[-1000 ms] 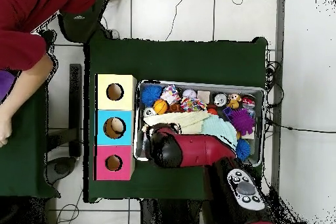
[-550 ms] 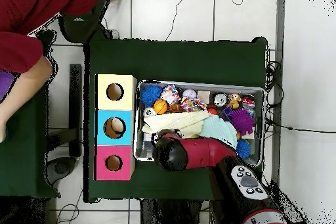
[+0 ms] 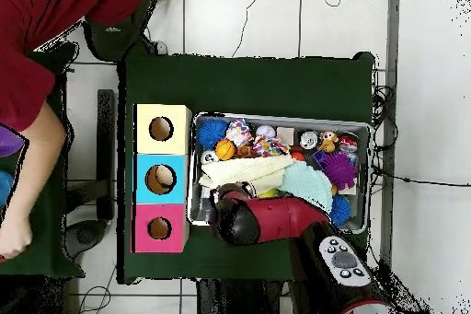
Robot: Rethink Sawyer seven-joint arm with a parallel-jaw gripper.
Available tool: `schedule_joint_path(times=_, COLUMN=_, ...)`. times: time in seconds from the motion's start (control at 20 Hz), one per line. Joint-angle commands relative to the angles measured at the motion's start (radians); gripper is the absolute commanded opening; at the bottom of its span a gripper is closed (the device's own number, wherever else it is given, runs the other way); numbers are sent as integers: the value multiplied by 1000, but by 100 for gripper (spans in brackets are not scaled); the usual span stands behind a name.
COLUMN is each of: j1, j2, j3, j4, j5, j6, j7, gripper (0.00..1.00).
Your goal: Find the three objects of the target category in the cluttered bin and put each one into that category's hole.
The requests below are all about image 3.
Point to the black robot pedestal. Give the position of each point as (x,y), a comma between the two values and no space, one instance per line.
(235,299)

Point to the silver mesh bin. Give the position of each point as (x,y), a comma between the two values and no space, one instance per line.
(357,222)

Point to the purple spiky ball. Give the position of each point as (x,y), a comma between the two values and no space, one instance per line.
(338,170)

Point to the blue plastic bowl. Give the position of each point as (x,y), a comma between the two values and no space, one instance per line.
(4,188)

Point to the wooden three-hole sorting box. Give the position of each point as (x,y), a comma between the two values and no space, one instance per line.
(180,144)

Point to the cream cloth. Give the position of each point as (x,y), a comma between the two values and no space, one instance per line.
(246,172)

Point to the orange toy basketball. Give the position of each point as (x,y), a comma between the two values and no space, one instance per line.
(225,149)

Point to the crumpled polka-dot paper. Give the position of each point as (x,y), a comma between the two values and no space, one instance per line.
(239,132)
(268,146)

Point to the plain wooden block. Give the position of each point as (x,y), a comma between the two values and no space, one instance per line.
(285,136)

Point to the dark green tablecloth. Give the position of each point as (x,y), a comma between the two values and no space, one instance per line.
(257,85)

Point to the person's forearm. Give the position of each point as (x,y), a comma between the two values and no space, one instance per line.
(40,152)

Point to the mint green cloth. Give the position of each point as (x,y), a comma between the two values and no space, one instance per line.
(309,185)

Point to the white toy baseball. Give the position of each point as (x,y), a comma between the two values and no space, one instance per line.
(265,131)

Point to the person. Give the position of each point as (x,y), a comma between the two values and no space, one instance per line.
(36,34)

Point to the blue fuzzy ball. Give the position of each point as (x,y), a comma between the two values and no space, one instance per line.
(340,210)
(212,133)

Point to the dark green side-table cloth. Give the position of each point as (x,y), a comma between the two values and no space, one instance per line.
(48,247)

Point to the person's hand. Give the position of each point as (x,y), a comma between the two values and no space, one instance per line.
(14,236)

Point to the purple plastic bowl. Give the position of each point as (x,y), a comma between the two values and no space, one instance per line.
(9,142)

